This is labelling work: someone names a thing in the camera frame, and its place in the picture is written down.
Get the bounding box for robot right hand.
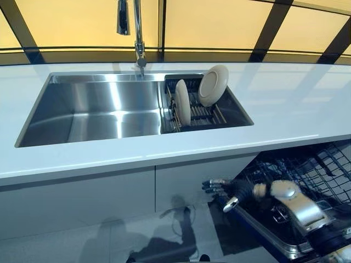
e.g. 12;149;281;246
202;178;257;213

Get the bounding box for cream round plate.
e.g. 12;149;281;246
174;79;191;128
198;64;230;107

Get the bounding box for white cabinet door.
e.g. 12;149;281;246
154;152;259;215
0;165;157;239

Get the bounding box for black slatted dish drainer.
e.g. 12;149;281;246
163;73;229;133

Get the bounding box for stainless steel sink basin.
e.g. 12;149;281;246
14;71;254;149

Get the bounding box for chrome pull-down kitchen faucet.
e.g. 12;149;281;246
116;0;148;78

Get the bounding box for yellow ceiling light panels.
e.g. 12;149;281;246
0;0;351;67

